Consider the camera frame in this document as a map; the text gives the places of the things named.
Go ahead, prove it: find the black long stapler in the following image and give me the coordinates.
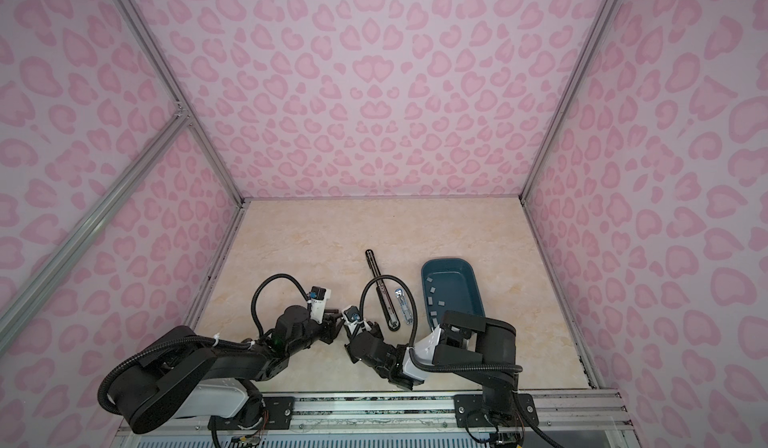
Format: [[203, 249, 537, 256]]
[[365, 249, 401, 332]]

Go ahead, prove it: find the light blue mini stapler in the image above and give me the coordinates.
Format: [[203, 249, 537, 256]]
[[395, 288, 414, 326]]

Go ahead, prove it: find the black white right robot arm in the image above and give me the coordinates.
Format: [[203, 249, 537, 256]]
[[345, 307, 522, 423]]

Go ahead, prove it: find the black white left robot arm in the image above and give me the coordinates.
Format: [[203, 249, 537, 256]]
[[96, 305, 342, 434]]

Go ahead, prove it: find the teal plastic tray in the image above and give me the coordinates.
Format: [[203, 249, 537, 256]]
[[421, 257, 485, 329]]

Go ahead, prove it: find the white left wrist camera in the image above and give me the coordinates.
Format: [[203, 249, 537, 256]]
[[307, 286, 331, 324]]

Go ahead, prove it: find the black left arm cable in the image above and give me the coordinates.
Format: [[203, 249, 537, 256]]
[[250, 272, 310, 338]]

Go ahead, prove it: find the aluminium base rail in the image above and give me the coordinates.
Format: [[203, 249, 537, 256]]
[[113, 389, 639, 447]]

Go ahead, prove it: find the aluminium diagonal frame bar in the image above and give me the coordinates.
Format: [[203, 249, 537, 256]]
[[1, 110, 189, 353]]

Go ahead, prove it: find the aluminium corner frame post left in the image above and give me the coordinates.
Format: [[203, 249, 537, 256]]
[[112, 0, 245, 207]]

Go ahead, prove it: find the aluminium corner frame post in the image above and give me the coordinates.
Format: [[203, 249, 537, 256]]
[[112, 0, 245, 207], [519, 0, 623, 206]]

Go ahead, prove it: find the aluminium corner frame post right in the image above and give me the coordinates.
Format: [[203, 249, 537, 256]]
[[519, 0, 623, 206]]

